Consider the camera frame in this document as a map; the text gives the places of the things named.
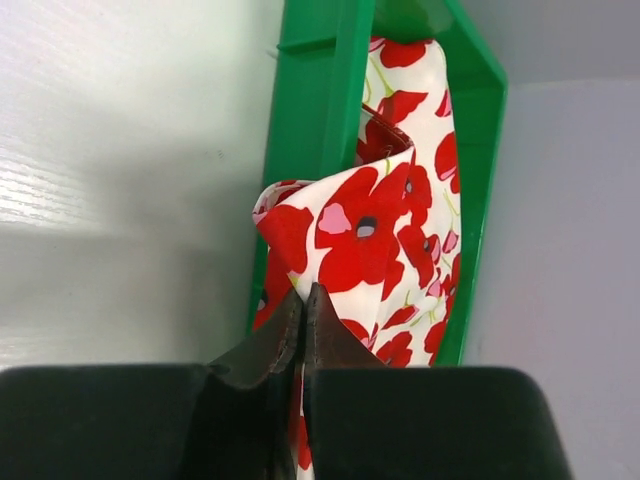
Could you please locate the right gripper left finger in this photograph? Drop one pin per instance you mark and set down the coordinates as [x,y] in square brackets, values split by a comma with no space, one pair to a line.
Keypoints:
[227,419]

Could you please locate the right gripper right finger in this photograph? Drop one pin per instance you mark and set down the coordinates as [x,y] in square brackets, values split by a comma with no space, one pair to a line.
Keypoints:
[367,420]

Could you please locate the red poppy floral skirt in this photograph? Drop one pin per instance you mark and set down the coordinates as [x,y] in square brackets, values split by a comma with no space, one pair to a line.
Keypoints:
[384,236]

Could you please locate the green plastic bin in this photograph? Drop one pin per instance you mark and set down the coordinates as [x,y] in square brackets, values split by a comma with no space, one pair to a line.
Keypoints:
[316,98]

